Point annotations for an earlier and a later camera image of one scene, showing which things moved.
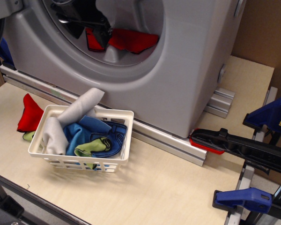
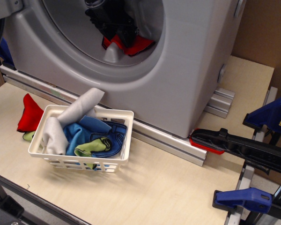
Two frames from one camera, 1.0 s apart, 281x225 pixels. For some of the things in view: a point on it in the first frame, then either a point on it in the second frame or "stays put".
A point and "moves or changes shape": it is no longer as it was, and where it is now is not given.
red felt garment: [134, 41] moves or changes shape
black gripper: [86, 11] -> [111, 17]
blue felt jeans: [116, 136] stays put
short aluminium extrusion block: [220, 102] stays put
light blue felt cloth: [78, 135] stays put
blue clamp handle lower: [251, 198] stays put
